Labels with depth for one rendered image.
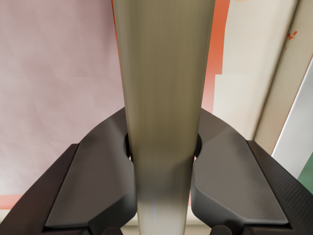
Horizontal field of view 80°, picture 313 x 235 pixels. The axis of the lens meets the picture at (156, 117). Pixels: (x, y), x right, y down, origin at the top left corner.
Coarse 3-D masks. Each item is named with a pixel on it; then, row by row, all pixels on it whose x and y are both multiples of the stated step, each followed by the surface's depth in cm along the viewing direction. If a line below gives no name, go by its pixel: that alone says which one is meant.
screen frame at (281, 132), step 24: (312, 0) 13; (312, 24) 13; (288, 48) 15; (312, 48) 13; (288, 72) 15; (312, 72) 13; (288, 96) 15; (312, 96) 14; (264, 120) 19; (288, 120) 16; (312, 120) 16; (264, 144) 19; (288, 144) 17; (312, 144) 17; (288, 168) 19
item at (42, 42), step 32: (0, 0) 14; (32, 0) 14; (64, 0) 14; (96, 0) 14; (224, 0) 14; (0, 32) 15; (32, 32) 15; (64, 32) 15; (96, 32) 15; (224, 32) 15; (0, 64) 17; (32, 64) 17; (64, 64) 17; (96, 64) 17
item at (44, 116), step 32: (0, 96) 18; (32, 96) 18; (64, 96) 18; (96, 96) 18; (0, 128) 20; (32, 128) 20; (64, 128) 20; (0, 160) 23; (32, 160) 23; (0, 192) 26
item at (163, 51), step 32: (128, 0) 5; (160, 0) 5; (192, 0) 5; (128, 32) 5; (160, 32) 5; (192, 32) 5; (128, 64) 6; (160, 64) 6; (192, 64) 6; (128, 96) 7; (160, 96) 6; (192, 96) 7; (128, 128) 8; (160, 128) 7; (192, 128) 7; (160, 160) 8; (192, 160) 8; (160, 192) 9; (160, 224) 11
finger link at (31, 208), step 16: (64, 160) 8; (48, 176) 7; (64, 176) 7; (32, 192) 7; (48, 192) 7; (16, 208) 6; (32, 208) 6; (48, 208) 6; (0, 224) 6; (16, 224) 6; (32, 224) 6
